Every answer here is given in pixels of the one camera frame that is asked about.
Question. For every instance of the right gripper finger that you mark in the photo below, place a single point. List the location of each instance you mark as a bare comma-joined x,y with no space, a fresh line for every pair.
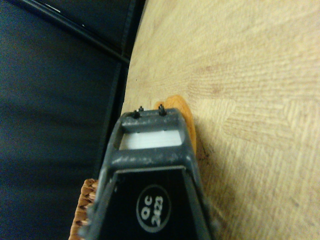
150,160

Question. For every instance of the orange plush toy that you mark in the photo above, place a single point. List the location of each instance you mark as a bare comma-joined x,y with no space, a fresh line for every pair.
181,105

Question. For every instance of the brown wicker basket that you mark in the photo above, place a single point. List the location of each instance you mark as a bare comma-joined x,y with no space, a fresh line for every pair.
82,197

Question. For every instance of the curtain stand pole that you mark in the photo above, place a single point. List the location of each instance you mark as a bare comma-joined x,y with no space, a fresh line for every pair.
75,27

